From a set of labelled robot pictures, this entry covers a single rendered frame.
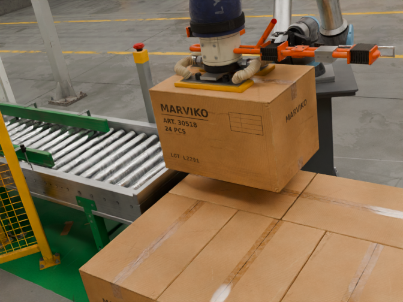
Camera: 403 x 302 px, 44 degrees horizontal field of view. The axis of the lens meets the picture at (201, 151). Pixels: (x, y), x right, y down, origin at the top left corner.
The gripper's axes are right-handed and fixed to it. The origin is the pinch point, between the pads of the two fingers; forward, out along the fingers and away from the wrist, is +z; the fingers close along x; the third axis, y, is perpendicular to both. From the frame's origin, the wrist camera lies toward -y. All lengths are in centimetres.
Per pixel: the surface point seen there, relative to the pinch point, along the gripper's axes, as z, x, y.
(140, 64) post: -46, -28, 118
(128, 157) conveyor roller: -1, -66, 100
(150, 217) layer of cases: 41, -66, 49
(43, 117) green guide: -20, -61, 194
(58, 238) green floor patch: 25, -120, 152
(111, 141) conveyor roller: -15, -67, 127
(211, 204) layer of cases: 22, -66, 28
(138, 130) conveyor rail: -29, -64, 116
